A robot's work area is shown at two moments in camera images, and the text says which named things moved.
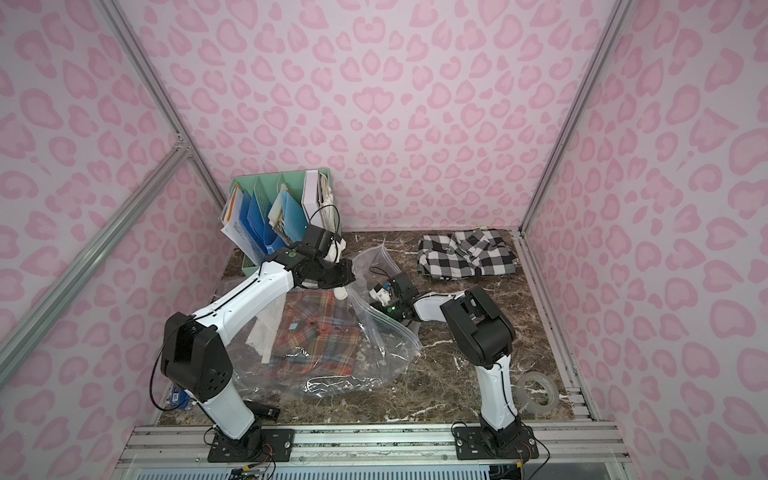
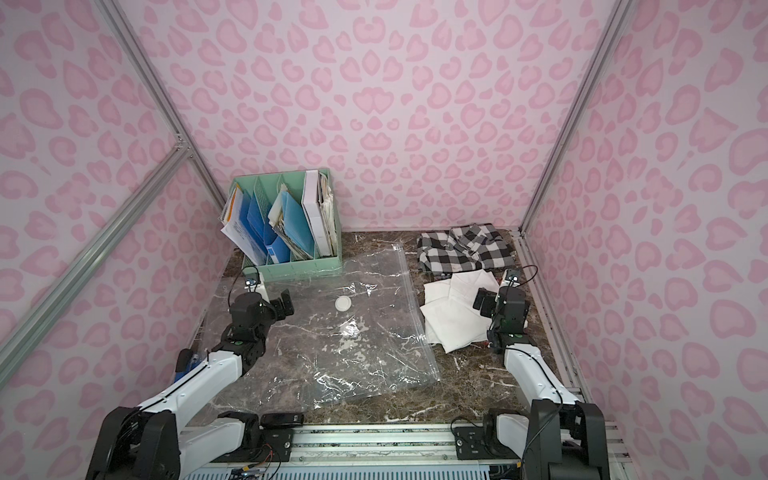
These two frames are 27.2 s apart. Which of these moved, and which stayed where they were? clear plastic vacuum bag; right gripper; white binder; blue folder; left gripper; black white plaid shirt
Moved: left gripper; right gripper; clear plastic vacuum bag
Stayed: white binder; black white plaid shirt; blue folder
